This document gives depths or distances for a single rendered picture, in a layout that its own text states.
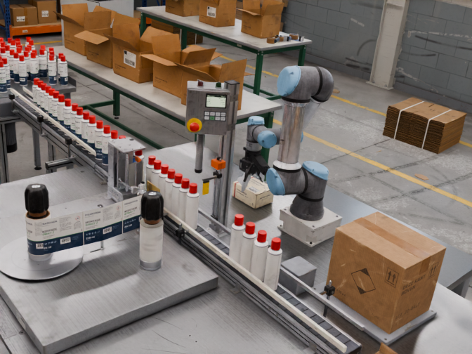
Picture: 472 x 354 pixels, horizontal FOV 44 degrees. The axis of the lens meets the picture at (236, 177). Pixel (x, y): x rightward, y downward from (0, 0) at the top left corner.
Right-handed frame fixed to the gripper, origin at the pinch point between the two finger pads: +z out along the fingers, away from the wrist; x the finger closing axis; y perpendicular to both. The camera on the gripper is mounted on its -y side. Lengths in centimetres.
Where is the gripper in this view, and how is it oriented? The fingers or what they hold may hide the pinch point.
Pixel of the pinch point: (253, 188)
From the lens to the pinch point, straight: 284.1
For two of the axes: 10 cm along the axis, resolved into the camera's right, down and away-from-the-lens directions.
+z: -0.7, 9.1, 4.1
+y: -6.8, -3.4, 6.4
